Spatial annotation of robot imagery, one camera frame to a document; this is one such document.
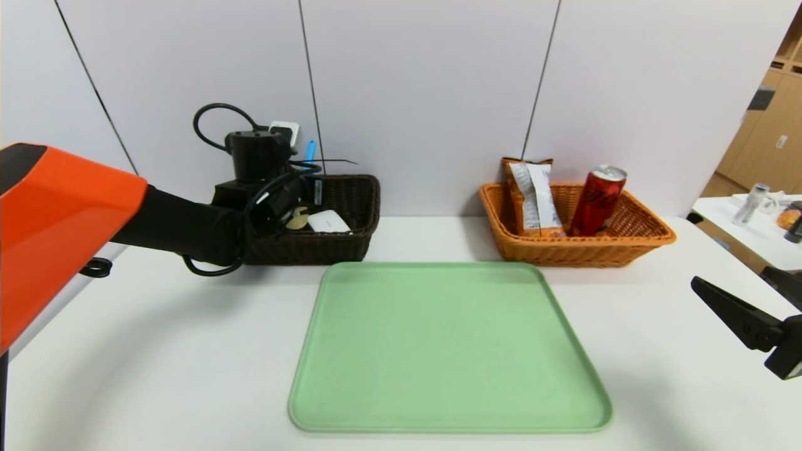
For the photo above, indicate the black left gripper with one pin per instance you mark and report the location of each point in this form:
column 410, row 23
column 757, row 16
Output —
column 317, row 188

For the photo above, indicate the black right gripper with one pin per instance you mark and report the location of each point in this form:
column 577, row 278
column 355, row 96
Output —
column 786, row 354

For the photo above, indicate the white rectangular case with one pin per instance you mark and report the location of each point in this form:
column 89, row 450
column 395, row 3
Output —
column 329, row 222

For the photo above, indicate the red soda can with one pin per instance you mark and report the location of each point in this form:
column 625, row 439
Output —
column 596, row 200

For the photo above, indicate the orange snack bag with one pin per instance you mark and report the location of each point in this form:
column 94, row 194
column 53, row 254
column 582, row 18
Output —
column 532, row 200

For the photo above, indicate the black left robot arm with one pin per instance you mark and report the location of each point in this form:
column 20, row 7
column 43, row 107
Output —
column 62, row 225

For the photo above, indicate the dark brown wicker basket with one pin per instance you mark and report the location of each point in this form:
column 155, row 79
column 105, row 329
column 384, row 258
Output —
column 357, row 244

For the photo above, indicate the orange wicker basket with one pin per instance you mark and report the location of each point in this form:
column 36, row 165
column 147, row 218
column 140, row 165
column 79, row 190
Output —
column 576, row 247

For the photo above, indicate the white side table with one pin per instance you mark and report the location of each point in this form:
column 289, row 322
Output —
column 739, row 241

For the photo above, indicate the black remote-like object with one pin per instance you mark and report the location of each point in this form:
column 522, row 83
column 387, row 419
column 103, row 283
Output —
column 794, row 233

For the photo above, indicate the small orange round object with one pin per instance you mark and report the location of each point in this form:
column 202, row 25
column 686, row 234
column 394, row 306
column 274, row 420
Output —
column 787, row 219

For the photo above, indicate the clear silver bottle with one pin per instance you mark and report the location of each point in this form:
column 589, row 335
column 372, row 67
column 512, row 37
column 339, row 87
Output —
column 749, row 207

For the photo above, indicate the small clear plastic item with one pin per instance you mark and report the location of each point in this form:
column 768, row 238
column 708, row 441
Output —
column 775, row 202

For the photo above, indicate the light wooden cabinet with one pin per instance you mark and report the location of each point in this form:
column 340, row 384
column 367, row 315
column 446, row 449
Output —
column 770, row 163

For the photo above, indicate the small white socket plate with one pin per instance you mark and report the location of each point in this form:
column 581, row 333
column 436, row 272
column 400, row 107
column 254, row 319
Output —
column 781, row 143

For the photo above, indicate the small black rectangular plate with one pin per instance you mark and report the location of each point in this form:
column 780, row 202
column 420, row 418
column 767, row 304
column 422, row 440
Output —
column 760, row 100

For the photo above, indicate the light green plastic tray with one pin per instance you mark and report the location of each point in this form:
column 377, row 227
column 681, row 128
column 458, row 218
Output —
column 451, row 351

